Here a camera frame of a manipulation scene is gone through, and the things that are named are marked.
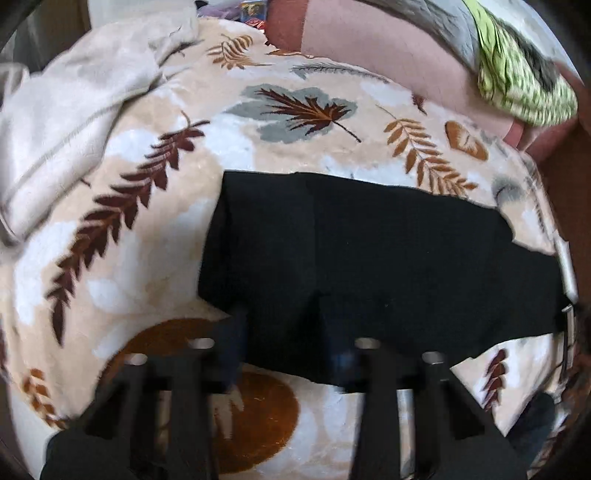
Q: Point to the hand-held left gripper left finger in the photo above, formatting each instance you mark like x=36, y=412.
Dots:
x=233, y=350

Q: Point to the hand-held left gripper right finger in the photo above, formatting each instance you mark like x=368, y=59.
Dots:
x=339, y=364

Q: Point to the black pants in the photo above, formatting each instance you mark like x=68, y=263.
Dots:
x=392, y=254

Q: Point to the leaf print blanket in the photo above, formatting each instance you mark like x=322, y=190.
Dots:
x=152, y=277

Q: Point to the dark blue cloth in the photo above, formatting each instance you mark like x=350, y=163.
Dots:
x=535, y=415

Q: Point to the beige garment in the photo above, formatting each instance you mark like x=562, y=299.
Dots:
x=69, y=115

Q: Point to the wooden board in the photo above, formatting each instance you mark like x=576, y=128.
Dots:
x=568, y=175

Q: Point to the green patterned quilt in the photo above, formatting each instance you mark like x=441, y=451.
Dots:
x=508, y=99

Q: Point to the pink quilted bedding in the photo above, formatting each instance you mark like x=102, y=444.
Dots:
x=369, y=41

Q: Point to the colourful printed packet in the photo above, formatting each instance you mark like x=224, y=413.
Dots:
x=251, y=9

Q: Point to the dark grey garment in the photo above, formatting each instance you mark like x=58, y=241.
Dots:
x=540, y=69

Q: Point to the wooden door with glass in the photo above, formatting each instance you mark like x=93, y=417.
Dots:
x=51, y=27

